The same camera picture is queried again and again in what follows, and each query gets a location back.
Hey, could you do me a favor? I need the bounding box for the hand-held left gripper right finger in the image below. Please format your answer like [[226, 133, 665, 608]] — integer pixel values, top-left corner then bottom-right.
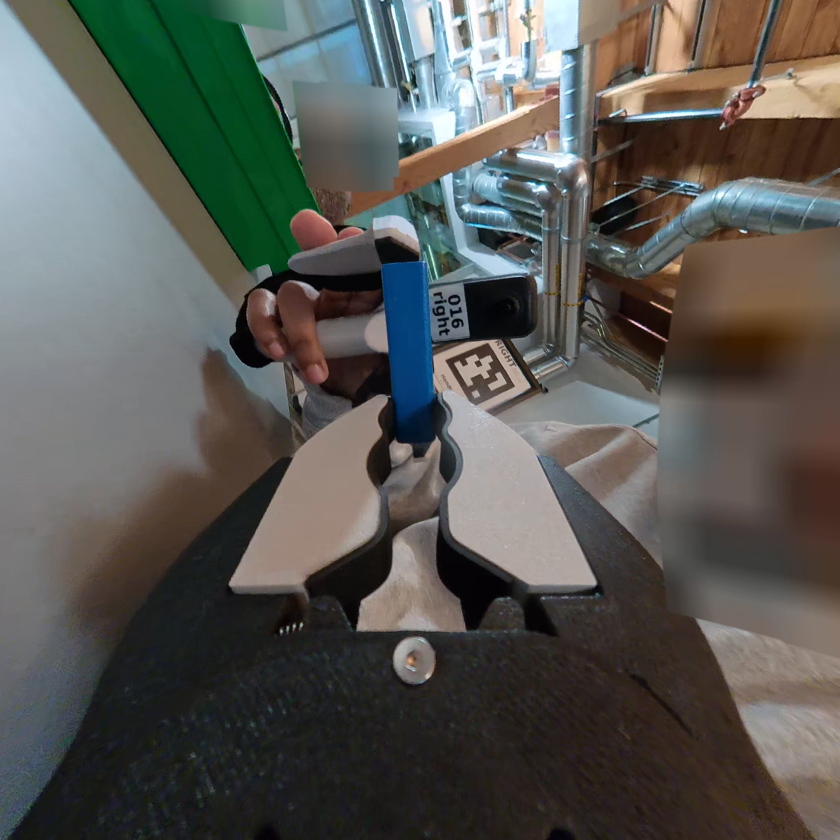
[[436, 390, 599, 592]]

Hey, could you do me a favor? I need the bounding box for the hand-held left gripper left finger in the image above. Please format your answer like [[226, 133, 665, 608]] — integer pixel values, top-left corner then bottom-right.
[[228, 394, 396, 597]]

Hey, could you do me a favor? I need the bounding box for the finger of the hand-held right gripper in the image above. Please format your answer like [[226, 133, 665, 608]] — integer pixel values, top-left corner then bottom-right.
[[287, 218, 422, 275], [315, 308, 388, 360]]

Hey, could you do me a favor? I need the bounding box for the blue rectangular block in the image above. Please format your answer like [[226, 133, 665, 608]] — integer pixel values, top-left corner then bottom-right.
[[381, 260, 438, 459]]

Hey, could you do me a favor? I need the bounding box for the person's right forearm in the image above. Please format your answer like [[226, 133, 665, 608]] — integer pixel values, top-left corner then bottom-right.
[[301, 386, 358, 437]]

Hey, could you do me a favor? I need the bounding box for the person's right hand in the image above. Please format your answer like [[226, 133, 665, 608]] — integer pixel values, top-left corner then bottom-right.
[[245, 209, 388, 398]]

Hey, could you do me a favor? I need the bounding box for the framed marker sign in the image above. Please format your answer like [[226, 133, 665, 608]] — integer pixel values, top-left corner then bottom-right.
[[433, 338, 547, 416]]

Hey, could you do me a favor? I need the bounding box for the person's beige sweatshirt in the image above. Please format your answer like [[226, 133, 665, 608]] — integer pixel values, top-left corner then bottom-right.
[[357, 420, 840, 840]]

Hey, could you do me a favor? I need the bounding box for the silver pipe bundle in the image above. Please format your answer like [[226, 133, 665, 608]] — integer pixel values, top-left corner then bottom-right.
[[453, 46, 595, 378]]

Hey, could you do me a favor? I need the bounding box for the slanted wooden beam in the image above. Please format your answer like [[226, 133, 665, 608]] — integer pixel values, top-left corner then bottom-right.
[[343, 94, 563, 216]]

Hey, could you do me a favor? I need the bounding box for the green panel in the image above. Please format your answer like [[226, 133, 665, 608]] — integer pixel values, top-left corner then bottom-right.
[[69, 0, 324, 273]]

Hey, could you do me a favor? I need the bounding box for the wide wooden ceiling beam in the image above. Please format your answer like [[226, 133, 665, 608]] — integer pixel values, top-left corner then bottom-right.
[[598, 54, 840, 122]]

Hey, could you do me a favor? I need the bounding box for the red pipe clamp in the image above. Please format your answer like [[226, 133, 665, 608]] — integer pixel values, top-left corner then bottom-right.
[[717, 80, 767, 131]]

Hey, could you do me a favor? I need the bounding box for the black cable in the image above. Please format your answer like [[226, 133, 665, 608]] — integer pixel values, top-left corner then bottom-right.
[[261, 71, 299, 145]]

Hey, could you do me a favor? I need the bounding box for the bent silver duct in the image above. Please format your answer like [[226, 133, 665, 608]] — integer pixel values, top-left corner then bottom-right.
[[586, 178, 840, 282]]

